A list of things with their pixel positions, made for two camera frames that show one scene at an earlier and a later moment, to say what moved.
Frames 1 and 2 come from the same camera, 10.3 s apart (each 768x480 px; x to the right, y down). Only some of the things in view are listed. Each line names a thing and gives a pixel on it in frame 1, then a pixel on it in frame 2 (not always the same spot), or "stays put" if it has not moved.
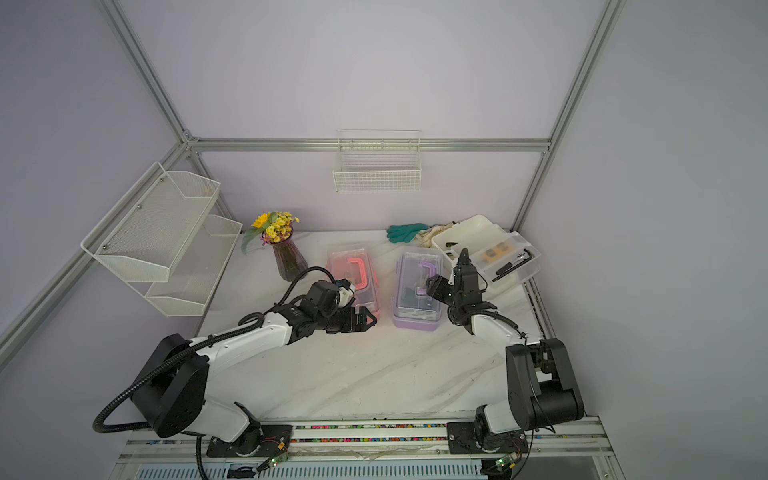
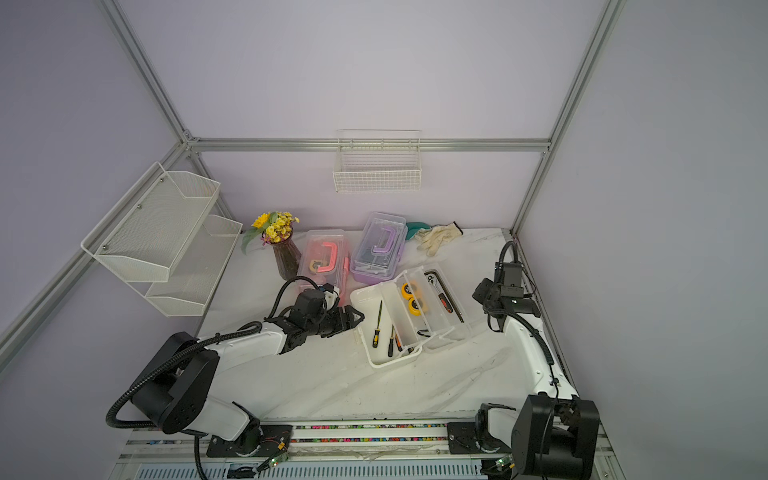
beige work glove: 426,235 stays put
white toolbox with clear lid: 501,256 -> 414,312
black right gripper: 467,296 -> 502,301
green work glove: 403,233 stays put
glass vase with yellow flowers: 276,228 stays put
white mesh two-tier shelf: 165,241 stays put
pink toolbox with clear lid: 356,266 -> 324,257
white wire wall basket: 378,160 stays put
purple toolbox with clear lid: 412,308 -> 379,247
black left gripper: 351,325 stays put
